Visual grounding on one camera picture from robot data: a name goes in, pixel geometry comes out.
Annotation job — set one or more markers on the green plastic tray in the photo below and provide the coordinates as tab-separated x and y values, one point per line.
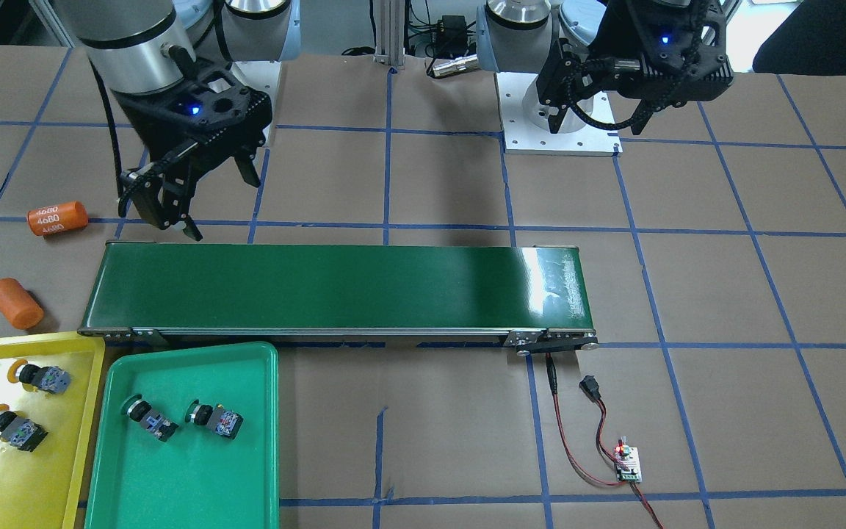
196	479

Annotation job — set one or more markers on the green conveyor belt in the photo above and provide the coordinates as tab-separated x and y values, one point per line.
532	299

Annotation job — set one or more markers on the green push button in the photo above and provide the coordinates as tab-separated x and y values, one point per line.
139	410

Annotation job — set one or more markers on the yellow plastic tray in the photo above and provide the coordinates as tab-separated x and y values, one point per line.
41	489

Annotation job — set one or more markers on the yellow push button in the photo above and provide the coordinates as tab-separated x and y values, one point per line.
51	379
20	432

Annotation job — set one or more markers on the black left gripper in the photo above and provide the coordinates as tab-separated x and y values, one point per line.
609	45

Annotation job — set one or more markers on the orange cylinder with 4680 print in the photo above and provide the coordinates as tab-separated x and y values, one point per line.
50	220

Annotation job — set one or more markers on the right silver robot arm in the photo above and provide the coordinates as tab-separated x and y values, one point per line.
172	66

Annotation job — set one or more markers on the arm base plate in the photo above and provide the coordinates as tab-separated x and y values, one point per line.
263	76
530	127

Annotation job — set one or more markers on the green push button switch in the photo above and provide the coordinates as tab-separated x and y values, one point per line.
217	419

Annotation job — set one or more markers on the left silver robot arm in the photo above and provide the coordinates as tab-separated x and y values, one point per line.
515	37

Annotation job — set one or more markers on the silver metal cylinder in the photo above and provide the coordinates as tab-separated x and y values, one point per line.
456	66

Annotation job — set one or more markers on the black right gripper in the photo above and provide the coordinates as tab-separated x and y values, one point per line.
145	126

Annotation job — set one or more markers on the plain orange cylinder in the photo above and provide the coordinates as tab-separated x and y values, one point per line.
18	306

